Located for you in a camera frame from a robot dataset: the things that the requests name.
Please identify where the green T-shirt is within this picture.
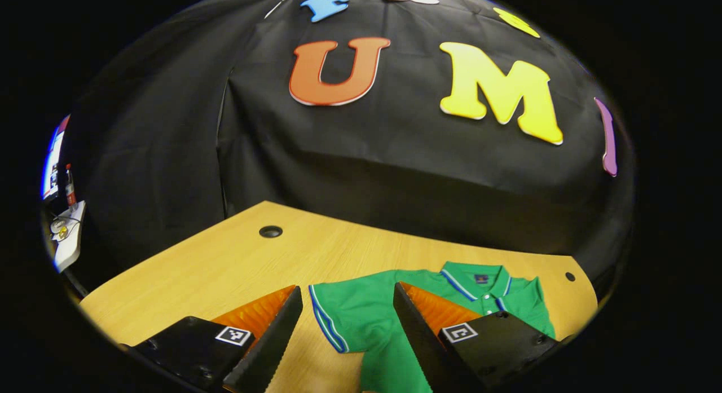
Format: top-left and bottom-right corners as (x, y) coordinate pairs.
(309, 261), (556, 393)

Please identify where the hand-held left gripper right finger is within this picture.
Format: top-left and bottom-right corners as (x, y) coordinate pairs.
(393, 282), (562, 393)

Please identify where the white power strip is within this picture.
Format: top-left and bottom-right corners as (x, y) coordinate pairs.
(52, 200), (87, 273)

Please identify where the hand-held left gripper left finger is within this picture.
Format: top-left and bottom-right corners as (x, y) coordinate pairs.
(121, 285), (303, 393)

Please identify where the bright computer screen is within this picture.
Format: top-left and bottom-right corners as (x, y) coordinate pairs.
(42, 116), (71, 201)

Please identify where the black backdrop cloth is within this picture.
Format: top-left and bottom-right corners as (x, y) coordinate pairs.
(62, 0), (637, 295)

